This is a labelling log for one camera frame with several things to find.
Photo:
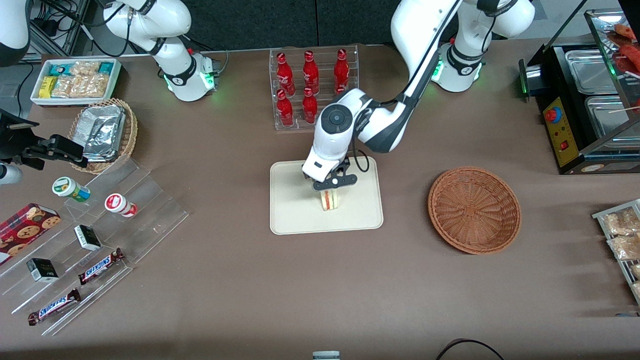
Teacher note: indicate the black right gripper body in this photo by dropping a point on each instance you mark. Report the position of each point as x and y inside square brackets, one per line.
[19, 144]

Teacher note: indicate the triangle sandwich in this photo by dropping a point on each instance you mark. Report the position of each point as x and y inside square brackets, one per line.
[330, 201]

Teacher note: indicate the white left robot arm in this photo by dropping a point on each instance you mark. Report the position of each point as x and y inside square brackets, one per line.
[415, 30]

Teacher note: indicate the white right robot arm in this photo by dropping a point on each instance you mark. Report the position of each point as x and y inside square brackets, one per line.
[172, 55]

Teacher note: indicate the cream plastic tray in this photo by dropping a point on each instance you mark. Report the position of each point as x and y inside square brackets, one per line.
[295, 210]

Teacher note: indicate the light wicker basket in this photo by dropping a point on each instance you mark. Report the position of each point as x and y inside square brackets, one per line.
[129, 132]

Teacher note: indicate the brown wicker basket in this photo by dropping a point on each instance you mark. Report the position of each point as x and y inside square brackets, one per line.
[475, 210]

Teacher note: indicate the tray of packaged snacks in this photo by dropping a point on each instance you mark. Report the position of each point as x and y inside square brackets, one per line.
[607, 235]

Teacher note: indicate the green lid white cup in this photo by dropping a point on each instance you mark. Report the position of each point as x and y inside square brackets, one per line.
[67, 188]

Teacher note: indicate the crinkled silver foil pack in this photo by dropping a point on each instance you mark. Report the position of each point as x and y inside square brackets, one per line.
[104, 142]

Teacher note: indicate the clear acrylic bottle rack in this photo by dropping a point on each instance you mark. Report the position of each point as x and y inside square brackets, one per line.
[297, 125]

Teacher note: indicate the ribbed silver foil pack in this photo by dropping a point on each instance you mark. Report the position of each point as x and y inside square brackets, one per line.
[97, 114]

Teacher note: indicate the white rectangular snack bin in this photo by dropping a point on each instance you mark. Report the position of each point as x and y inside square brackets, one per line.
[36, 97]

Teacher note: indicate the red cola bottle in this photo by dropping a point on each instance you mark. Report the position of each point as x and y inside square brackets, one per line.
[310, 74]
[308, 106]
[284, 75]
[341, 70]
[285, 111]

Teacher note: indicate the yellow snack packet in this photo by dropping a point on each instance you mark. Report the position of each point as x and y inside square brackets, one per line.
[47, 87]

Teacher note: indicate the clear bag of crackers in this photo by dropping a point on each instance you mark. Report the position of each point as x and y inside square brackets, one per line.
[82, 86]

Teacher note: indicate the red cookie box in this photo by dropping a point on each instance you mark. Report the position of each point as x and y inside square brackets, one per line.
[25, 230]

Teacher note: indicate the teal snack packet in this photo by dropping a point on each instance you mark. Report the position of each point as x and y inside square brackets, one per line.
[59, 69]

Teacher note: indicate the red lid white cup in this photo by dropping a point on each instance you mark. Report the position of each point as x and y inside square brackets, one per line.
[118, 204]

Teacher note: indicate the small black box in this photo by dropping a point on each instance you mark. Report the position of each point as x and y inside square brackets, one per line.
[87, 237]
[42, 270]

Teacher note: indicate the clear acrylic stepped stand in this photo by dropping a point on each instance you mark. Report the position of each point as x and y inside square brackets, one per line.
[145, 210]

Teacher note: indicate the snickers bar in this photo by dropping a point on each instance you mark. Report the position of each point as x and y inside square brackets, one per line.
[53, 307]
[100, 266]

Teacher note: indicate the small grey device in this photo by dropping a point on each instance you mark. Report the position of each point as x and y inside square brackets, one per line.
[326, 355]

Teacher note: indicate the red emergency stop button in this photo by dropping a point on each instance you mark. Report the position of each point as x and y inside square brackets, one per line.
[553, 115]

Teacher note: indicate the black food warmer cabinet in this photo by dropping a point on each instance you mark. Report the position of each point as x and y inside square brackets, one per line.
[552, 70]

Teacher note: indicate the steel warmer pan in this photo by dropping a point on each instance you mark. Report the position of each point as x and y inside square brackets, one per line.
[612, 117]
[590, 70]

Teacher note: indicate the clear bag of pastry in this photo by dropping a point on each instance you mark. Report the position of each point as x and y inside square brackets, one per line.
[636, 270]
[625, 247]
[622, 222]
[637, 289]

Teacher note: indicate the fried food in warmer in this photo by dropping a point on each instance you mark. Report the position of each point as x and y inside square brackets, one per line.
[627, 50]

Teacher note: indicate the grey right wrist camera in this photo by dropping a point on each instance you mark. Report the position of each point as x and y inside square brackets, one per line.
[9, 175]

